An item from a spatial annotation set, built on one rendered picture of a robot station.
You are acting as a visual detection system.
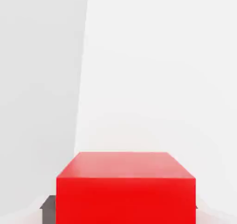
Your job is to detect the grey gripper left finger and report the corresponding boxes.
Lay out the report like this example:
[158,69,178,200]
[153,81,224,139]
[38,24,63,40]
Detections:
[22,195,57,224]

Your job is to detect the small red cube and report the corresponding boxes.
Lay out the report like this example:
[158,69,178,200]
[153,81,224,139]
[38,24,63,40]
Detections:
[56,151,196,224]

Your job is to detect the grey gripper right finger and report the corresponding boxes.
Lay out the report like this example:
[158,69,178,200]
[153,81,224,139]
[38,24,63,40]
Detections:
[195,205,219,224]

